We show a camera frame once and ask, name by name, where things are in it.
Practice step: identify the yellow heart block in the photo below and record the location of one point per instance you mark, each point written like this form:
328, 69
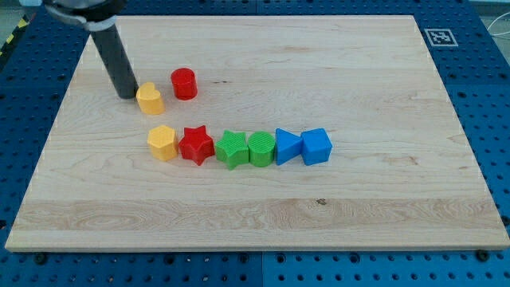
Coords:
150, 99

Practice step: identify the red star block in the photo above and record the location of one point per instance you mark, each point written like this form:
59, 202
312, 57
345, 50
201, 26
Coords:
196, 145

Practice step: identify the blue cube block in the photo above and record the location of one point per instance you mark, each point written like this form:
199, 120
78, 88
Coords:
316, 146

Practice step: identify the green cylinder block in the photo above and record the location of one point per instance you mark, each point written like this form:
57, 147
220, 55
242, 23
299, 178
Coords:
261, 149

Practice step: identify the red cylinder block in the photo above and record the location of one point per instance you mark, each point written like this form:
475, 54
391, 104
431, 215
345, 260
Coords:
184, 84

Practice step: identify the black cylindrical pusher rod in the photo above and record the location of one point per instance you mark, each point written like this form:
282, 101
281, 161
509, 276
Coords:
113, 55

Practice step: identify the wooden board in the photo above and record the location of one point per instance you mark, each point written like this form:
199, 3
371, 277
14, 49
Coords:
401, 175

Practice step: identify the green star block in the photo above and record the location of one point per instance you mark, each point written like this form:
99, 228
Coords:
232, 149

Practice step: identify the white fiducial marker tag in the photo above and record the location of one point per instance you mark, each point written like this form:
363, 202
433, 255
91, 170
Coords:
440, 37

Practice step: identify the blue triangle block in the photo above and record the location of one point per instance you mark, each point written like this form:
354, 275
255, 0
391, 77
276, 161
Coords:
288, 146

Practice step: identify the yellow black hazard tape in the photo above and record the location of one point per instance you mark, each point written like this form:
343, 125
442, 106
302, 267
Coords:
15, 36

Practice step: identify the yellow hexagon block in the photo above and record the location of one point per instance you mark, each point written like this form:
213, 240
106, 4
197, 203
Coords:
163, 142

